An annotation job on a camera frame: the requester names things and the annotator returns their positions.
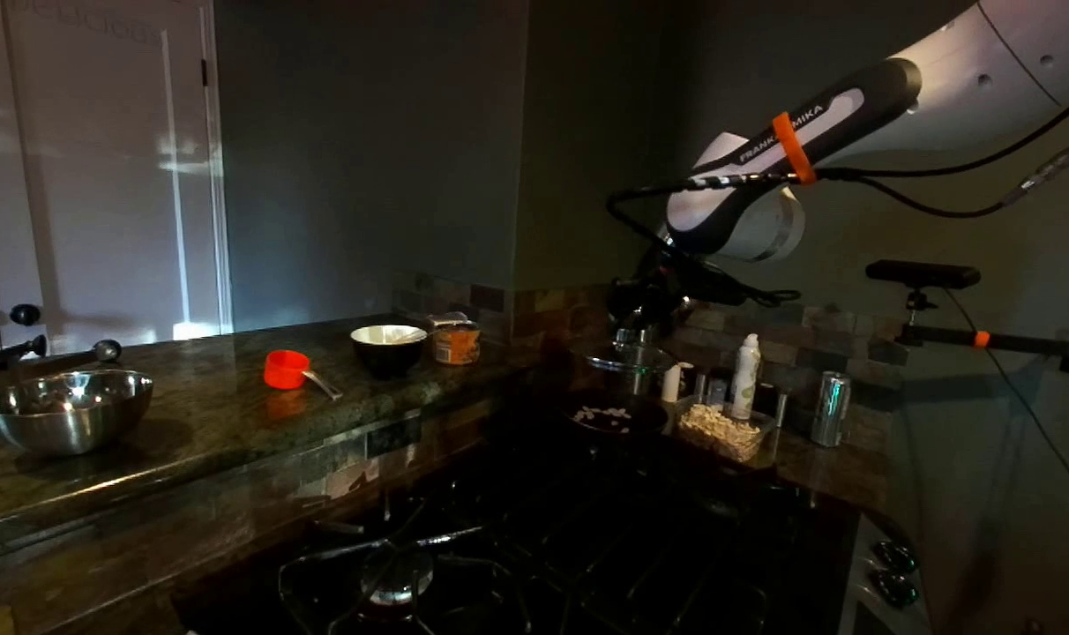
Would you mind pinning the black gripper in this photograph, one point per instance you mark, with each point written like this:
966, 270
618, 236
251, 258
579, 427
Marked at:
662, 283

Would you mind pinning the glass pan lid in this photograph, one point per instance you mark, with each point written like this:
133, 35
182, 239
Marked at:
626, 358

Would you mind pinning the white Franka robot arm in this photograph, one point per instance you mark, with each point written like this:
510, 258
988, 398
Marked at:
910, 102

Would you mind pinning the black frying pan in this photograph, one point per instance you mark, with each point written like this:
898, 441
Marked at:
613, 423

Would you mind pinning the small white shaker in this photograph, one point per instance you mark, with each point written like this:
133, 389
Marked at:
676, 384

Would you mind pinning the white plastic bottle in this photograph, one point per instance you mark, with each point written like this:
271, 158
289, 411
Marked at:
747, 377

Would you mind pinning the pale pasta pieces heap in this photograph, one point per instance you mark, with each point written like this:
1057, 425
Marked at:
723, 432

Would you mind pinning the clear glass food container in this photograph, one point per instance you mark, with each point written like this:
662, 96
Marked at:
727, 434

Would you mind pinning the silver drink can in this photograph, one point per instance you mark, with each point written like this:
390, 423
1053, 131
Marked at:
832, 411

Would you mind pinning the orange jar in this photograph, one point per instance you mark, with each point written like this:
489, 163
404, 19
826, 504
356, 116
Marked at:
458, 339

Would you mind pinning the black bowl white inside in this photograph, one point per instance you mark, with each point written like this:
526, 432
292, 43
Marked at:
390, 346

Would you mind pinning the black gas stove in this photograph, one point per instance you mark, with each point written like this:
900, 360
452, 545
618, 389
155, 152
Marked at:
534, 553

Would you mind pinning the black stove knob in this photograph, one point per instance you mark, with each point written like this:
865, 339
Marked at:
898, 578

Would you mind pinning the red measuring cup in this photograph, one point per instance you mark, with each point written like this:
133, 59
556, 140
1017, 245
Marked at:
284, 369

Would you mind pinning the white door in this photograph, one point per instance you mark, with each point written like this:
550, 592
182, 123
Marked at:
97, 178

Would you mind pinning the steel mixing bowl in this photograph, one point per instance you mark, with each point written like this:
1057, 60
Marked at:
61, 411

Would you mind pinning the black stereo camera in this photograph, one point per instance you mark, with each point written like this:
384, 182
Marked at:
923, 274

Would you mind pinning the black camera stand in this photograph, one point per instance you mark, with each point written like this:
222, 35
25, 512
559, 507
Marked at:
1003, 339

